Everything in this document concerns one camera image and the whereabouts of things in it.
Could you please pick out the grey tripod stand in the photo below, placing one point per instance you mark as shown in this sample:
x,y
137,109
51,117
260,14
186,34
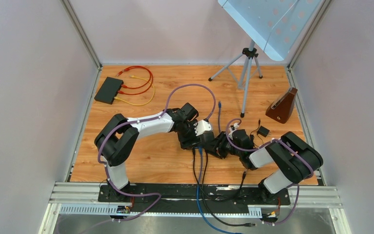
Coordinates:
x,y
251,66

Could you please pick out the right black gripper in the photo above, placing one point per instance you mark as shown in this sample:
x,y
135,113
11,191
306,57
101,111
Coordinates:
x,y
216,148

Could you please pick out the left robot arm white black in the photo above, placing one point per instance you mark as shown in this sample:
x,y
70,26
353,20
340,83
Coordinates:
x,y
117,139

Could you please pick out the light blue perforated panel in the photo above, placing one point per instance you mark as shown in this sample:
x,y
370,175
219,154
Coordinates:
x,y
274,25

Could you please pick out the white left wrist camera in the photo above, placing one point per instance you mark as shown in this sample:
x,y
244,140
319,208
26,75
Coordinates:
x,y
202,127

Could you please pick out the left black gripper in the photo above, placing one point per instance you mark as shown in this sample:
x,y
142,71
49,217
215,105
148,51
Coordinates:
x,y
193,136

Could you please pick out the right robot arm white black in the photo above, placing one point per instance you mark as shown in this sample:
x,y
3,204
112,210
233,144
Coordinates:
x,y
296,160

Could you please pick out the black power adapter with cord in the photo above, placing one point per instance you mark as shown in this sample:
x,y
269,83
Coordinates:
x,y
260,132

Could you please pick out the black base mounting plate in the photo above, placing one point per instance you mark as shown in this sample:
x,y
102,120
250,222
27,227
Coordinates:
x,y
181,198

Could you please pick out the aluminium frame rail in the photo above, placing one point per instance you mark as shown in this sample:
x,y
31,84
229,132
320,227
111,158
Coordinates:
x,y
309,197

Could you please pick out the brown wooden metronome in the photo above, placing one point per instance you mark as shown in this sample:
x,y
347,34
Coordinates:
x,y
281,109

